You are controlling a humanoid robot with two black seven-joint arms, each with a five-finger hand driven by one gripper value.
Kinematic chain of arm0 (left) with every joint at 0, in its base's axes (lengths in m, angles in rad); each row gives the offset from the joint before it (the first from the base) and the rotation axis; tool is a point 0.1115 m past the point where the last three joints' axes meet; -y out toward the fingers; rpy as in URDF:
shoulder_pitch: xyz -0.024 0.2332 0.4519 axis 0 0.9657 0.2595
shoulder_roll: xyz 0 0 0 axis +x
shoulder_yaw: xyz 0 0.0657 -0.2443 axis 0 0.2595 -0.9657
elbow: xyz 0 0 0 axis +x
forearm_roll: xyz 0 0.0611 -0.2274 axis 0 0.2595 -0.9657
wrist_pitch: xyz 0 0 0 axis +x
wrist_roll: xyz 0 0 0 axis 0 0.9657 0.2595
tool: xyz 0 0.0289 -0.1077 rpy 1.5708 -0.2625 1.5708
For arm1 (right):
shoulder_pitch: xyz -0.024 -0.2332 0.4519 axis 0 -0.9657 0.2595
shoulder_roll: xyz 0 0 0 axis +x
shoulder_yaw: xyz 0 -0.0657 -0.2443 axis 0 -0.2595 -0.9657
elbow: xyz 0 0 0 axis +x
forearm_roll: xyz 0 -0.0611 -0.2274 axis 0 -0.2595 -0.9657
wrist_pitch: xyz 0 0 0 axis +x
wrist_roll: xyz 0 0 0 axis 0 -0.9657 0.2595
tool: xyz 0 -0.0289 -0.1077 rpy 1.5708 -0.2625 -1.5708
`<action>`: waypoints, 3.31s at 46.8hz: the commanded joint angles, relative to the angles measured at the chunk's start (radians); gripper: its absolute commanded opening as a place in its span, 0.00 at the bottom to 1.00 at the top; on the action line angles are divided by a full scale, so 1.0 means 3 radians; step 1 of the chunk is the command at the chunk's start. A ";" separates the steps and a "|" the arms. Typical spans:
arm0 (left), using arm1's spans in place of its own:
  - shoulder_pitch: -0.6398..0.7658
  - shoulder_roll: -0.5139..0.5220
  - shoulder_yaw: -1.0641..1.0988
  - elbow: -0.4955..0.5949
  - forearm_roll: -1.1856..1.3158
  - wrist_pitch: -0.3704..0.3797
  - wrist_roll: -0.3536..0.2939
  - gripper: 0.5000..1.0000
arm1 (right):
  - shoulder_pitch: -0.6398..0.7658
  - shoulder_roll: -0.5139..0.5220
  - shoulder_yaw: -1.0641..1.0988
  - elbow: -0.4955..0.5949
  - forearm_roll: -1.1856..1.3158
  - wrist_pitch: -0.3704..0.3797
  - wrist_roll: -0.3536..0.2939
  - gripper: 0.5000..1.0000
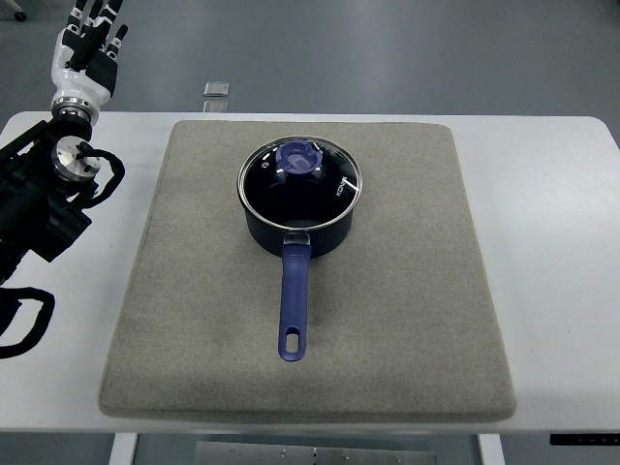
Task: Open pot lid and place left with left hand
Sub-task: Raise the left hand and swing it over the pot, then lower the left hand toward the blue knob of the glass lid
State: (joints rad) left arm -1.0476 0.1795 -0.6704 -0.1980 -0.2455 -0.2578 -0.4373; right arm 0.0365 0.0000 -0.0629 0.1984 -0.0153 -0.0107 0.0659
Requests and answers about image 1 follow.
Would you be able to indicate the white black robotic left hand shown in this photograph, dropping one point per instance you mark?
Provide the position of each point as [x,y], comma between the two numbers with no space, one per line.
[84,63]

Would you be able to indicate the glass pot lid blue knob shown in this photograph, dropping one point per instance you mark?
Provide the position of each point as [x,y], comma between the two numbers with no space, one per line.
[299,182]

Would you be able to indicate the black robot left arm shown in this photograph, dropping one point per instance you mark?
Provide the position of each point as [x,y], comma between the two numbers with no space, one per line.
[50,175]

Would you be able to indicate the upper metal floor plate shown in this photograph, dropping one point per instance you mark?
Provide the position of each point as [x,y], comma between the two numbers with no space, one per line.
[216,89]

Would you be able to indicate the metal floor plate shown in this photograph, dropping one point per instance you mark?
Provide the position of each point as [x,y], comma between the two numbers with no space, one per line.
[216,89]
[219,106]

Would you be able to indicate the lower metal floor plate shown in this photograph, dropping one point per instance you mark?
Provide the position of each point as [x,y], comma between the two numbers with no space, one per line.
[219,106]

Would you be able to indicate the white table leg left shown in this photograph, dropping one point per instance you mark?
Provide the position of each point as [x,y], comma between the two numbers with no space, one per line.
[123,449]

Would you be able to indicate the white table leg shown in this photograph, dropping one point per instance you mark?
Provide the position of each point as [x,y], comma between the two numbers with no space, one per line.
[123,449]
[491,451]

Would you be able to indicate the beige fabric mat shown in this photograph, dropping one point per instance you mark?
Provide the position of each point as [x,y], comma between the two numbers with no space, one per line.
[401,323]

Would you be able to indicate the white table leg right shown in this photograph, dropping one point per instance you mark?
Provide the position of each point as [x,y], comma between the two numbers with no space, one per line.
[491,451]

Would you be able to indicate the black table control panel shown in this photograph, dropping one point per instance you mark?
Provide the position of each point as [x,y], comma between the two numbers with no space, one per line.
[585,440]

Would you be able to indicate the dark blue saucepan blue handle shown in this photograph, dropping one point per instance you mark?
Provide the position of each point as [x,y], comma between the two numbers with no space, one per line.
[296,248]

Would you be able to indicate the metal table base plate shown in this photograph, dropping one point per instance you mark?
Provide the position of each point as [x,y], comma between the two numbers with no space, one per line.
[239,453]

